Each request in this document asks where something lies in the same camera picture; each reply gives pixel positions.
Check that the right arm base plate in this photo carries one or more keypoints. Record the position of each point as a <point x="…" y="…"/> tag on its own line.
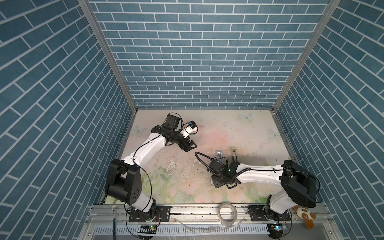
<point x="258" y="214"/>

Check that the aluminium front rail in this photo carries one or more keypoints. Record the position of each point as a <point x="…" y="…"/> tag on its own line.
<point x="200" y="222"/>

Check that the olive grey stapler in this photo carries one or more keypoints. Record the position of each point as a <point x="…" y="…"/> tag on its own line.
<point x="234" y="155"/>

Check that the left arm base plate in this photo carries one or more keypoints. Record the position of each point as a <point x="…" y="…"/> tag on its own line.
<point x="161" y="213"/>

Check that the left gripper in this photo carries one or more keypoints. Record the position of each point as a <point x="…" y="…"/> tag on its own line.
<point x="188" y="146"/>

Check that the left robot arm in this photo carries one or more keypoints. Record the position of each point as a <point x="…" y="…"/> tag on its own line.
<point x="124" y="181"/>

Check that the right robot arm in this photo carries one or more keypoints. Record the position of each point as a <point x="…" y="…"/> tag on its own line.
<point x="296" y="186"/>

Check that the plush toy animal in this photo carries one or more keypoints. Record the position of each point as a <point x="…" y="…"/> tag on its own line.
<point x="307" y="215"/>

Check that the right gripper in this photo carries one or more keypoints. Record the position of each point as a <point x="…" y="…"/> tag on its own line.
<point x="215" y="184"/>

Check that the clear tape roll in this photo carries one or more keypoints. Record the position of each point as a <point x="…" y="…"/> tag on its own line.
<point x="227" y="214"/>

